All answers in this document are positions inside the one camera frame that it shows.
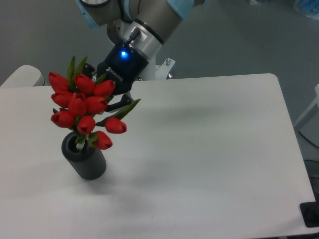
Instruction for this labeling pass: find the red tulip bouquet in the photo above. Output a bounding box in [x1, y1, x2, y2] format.
[48, 57, 139, 152]

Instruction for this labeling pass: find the black box at table edge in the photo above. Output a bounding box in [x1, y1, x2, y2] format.
[300, 202, 319, 228]

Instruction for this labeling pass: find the white chair backrest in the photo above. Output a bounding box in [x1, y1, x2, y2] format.
[0, 65, 46, 88]

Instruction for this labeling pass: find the white furniture frame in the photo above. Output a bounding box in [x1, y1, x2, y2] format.
[293, 85, 319, 130]

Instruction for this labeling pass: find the clear bag with blue items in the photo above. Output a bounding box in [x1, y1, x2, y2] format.
[293, 0, 319, 19]

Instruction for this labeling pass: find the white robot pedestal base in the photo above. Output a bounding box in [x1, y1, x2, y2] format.
[137, 58, 175, 81]

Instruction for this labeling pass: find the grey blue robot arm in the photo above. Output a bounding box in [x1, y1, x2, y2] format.
[76, 0, 205, 112]

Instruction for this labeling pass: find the dark grey ribbed vase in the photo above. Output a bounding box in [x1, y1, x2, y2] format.
[61, 132, 107, 180]

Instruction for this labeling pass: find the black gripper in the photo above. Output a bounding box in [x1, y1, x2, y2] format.
[84, 42, 149, 115]

